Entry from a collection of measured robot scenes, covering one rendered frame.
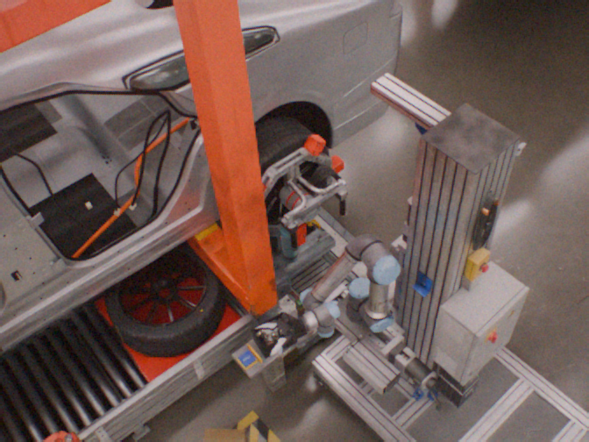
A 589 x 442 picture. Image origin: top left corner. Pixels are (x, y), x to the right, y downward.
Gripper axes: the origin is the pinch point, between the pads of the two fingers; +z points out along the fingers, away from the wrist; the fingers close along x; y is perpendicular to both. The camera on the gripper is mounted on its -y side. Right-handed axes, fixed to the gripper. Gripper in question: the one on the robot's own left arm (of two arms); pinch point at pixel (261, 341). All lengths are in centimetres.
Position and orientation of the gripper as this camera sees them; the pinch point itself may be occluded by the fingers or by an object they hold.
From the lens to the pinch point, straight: 294.8
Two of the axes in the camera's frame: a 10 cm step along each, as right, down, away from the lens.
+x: -4.5, -6.0, 6.6
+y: 1.1, 7.0, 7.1
